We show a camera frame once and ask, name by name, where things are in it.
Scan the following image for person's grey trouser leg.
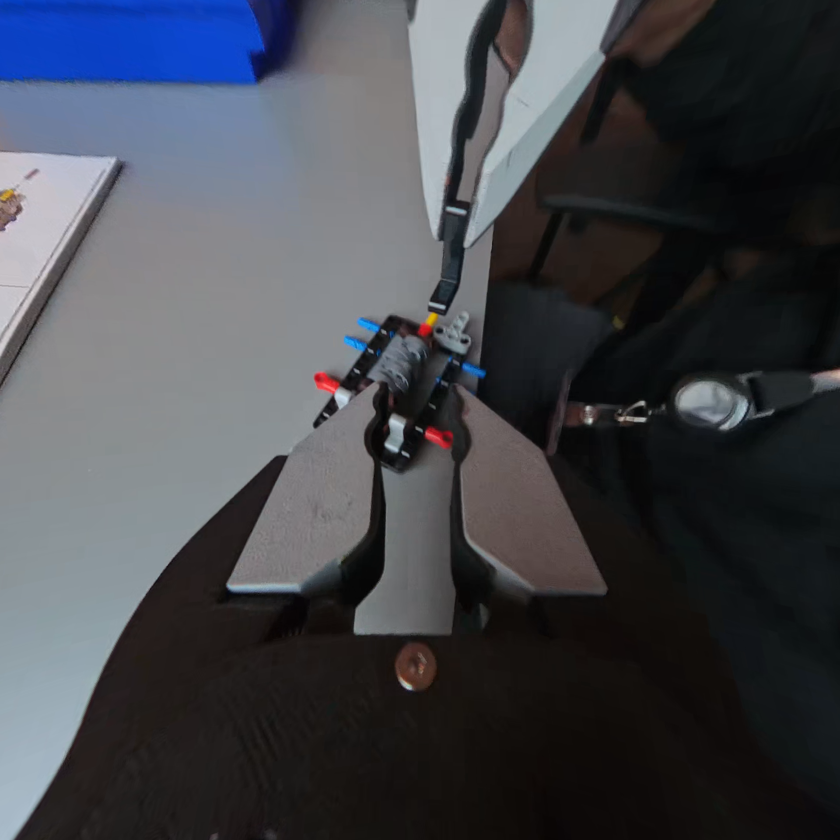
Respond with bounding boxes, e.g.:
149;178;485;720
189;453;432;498
479;281;616;435

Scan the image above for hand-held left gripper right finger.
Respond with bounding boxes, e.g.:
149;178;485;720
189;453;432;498
448;384;608;616

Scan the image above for black badge reel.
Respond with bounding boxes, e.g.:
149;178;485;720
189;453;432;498
558;367;658;455
668;372;757;433

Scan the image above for lego engine frame assembly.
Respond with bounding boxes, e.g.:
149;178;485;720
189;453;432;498
311;310;488;474

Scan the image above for stacked blue plastic bins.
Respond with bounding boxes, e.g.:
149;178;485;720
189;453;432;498
0;0;298;85

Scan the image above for white instruction booklet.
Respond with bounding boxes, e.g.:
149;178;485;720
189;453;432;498
0;152;124;383

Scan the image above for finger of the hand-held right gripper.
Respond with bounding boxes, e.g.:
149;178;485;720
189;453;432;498
406;0;509;240
462;0;622;250

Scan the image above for person's torso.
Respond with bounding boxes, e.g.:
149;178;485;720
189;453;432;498
545;262;840;840

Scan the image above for black office chair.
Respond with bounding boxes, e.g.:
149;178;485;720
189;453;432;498
525;0;840;298

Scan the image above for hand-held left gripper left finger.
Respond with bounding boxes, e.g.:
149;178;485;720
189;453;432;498
226;382;388;608

